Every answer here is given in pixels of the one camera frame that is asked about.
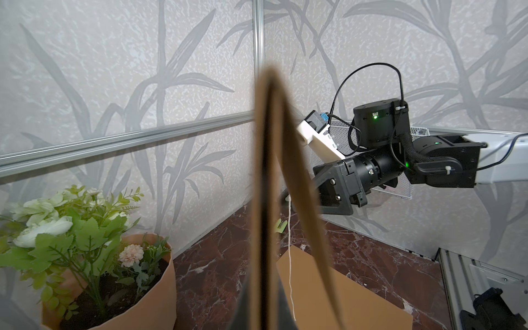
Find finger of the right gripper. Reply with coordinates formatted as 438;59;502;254
313;161;353;216

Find green plant white flowers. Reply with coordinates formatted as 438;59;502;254
1;185;171;329

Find white file bag string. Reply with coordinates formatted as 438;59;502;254
287;195;297;323

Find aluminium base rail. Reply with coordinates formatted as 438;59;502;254
435;248;527;329

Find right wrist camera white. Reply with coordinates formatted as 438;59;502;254
296;110;346;164

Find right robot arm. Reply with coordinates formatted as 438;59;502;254
305;96;527;215

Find white wire mesh basket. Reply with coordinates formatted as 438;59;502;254
296;120;412;199

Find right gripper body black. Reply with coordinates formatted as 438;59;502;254
344;147;404;207

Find pink flower pot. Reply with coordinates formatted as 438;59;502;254
41;233;177;329

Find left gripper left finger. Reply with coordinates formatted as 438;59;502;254
227;276;250;330

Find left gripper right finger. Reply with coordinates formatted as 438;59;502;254
277;279;298;330

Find brown file bag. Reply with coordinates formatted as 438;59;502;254
248;66;346;329
276;246;413;329

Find green garden fork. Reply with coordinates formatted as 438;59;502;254
275;219;288;234

